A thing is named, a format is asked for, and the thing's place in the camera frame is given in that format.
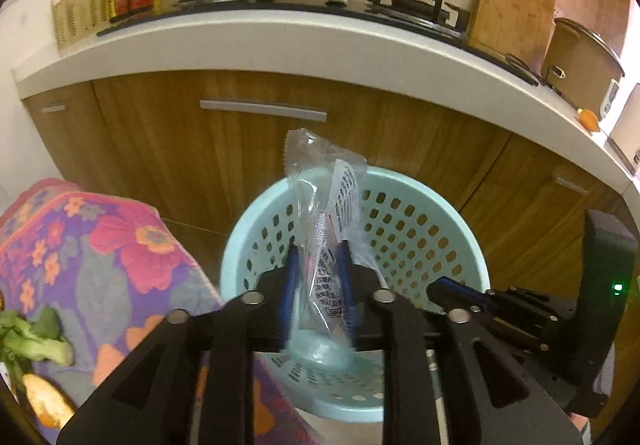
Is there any long silver cabinet handle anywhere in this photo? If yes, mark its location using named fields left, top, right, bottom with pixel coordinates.
left=200, top=100, right=328, bottom=123

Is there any black gas stove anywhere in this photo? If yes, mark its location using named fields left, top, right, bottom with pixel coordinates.
left=97, top=0, right=471, bottom=46

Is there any light blue perforated basket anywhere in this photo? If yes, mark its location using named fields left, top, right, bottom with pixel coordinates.
left=220, top=166, right=491, bottom=423

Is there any white appliance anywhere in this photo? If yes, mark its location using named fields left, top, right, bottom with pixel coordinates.
left=607, top=84, right=640, bottom=176

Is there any clear plastic wrapper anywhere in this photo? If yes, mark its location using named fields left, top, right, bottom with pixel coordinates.
left=282, top=127, right=368, bottom=352

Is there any floral blanket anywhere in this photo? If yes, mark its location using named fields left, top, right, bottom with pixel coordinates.
left=0, top=177, right=326, bottom=445

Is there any wooden kitchen cabinet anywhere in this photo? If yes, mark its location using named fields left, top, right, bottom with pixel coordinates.
left=22, top=70, right=632, bottom=351

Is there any beige rice cooker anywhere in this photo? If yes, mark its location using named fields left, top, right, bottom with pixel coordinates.
left=542, top=17, right=626, bottom=118

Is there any woven wicker basket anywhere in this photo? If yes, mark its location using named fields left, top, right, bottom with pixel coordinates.
left=51, top=0, right=112, bottom=50

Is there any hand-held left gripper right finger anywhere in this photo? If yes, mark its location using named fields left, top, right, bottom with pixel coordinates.
left=336, top=239, right=584, bottom=445

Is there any green leafy vegetable scrap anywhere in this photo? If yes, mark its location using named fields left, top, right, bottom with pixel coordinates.
left=0, top=307, right=76, bottom=376

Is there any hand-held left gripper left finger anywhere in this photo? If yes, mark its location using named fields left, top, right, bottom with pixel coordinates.
left=56, top=244, right=305, bottom=445

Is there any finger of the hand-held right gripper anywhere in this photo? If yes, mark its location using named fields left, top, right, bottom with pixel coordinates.
left=426, top=276, right=497, bottom=317

